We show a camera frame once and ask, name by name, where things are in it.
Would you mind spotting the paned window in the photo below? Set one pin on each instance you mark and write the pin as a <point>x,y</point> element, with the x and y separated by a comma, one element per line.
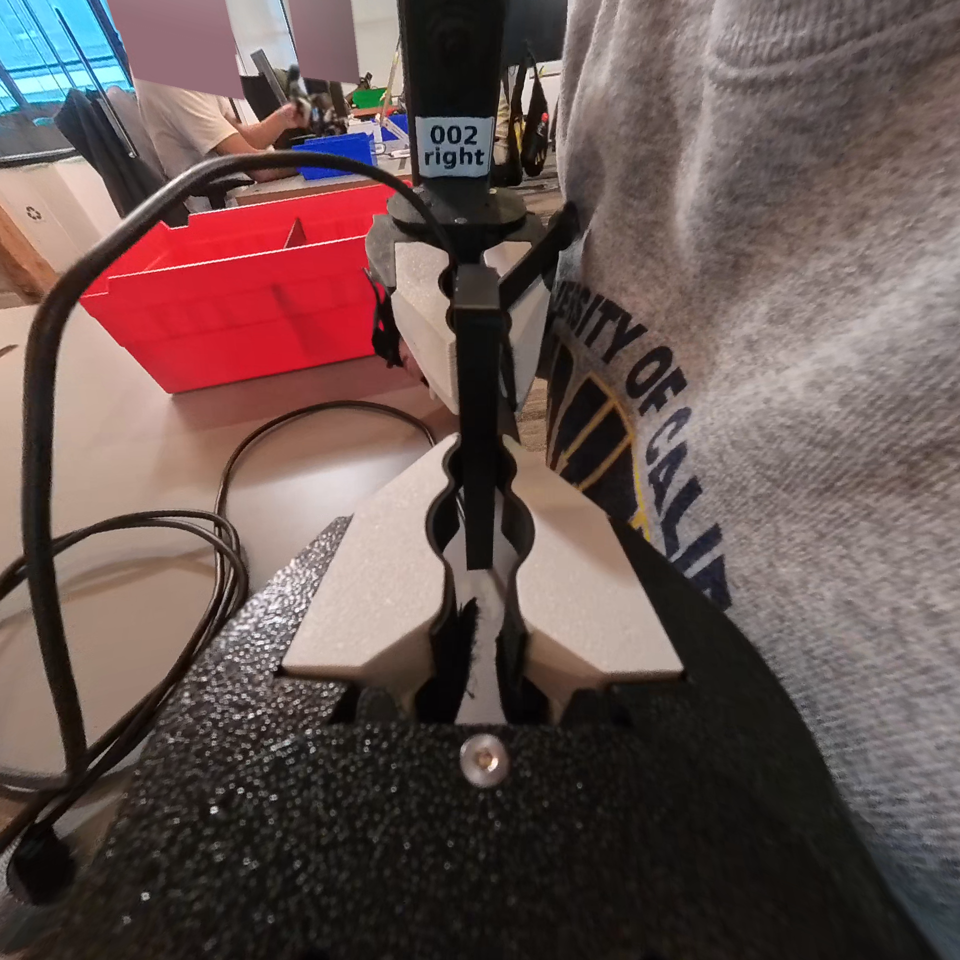
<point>45,60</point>

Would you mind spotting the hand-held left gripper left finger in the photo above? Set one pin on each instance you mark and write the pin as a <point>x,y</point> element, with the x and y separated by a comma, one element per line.
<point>360,592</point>

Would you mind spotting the dark hanging jacket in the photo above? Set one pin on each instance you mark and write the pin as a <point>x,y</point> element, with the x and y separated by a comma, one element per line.
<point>112,150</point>

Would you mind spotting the black usb hub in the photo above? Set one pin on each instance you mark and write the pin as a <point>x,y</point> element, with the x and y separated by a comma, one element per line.
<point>478,450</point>

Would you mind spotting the red plastic bin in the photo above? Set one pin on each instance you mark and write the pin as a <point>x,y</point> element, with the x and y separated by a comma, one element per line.
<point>247,322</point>

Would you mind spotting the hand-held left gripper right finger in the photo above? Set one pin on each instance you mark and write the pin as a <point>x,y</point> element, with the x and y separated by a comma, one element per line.
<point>592,600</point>

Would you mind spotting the wooden post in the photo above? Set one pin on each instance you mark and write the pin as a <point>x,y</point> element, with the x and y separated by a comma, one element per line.
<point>19,262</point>

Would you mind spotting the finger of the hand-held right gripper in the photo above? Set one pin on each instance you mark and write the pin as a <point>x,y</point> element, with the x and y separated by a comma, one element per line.
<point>420,315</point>
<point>525,337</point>

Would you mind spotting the grey printed sweatshirt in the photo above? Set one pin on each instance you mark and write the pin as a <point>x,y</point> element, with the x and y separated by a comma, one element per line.
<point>787,300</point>

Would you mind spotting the green plastic bin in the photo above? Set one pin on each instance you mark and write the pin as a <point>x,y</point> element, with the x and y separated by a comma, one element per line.
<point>367,97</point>

